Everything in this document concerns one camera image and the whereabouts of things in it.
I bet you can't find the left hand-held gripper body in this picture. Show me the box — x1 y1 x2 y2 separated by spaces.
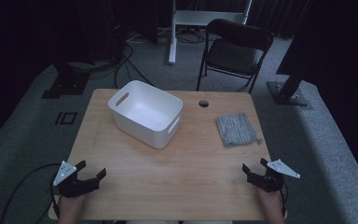
53 161 102 199

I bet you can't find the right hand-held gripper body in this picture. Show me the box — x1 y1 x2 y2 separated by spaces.
247 159 301 193

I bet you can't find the grey knitted cloth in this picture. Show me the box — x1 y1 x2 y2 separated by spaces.
215 112 264 148

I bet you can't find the white plastic storage bin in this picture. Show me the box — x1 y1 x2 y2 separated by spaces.
107 79 185 149

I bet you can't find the person's left hand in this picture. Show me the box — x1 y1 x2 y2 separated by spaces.
58 193 88 224

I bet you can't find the person's right hand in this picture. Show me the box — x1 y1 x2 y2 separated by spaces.
255 187 285 224

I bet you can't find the black leaning stand with base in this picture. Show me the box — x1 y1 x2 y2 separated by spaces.
267 71 313 110

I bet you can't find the black stand with square base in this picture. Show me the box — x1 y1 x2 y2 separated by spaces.
41 62 91 100

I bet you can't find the black folding chair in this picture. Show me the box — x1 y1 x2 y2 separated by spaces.
195 18 274 94

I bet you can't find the dark curtain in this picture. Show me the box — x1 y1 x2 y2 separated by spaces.
248 0 311 38

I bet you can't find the right hand-held gripper black cable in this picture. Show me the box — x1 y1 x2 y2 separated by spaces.
279 181 289 218

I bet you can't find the hand-held gripper black cable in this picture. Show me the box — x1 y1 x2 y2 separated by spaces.
279 181 289 218
0 162 62 224

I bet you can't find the left hand-held gripper black cable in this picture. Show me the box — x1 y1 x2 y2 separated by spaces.
0 162 62 224

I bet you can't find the long black floor cable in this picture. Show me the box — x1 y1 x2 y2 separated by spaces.
122 54 157 88

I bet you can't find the white floor cable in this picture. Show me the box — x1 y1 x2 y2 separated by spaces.
126 32 150 45

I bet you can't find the white metal desk frame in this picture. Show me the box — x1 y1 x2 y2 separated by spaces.
167 0 253 65

